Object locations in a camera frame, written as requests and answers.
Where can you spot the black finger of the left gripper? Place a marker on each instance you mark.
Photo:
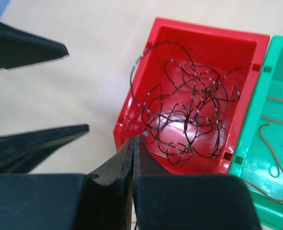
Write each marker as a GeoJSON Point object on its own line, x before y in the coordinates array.
{"type": "Point", "coordinates": [22, 152]}
{"type": "Point", "coordinates": [19, 48]}

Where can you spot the green plastic bin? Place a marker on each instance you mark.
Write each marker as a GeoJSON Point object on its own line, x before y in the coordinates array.
{"type": "Point", "coordinates": [258, 158]}

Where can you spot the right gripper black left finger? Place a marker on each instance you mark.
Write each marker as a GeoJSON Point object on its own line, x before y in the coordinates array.
{"type": "Point", "coordinates": [106, 199]}

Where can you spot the red plastic bin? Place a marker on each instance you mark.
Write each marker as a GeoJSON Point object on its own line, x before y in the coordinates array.
{"type": "Point", "coordinates": [189, 91]}

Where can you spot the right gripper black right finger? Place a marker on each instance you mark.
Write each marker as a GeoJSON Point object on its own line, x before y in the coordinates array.
{"type": "Point", "coordinates": [153, 191]}

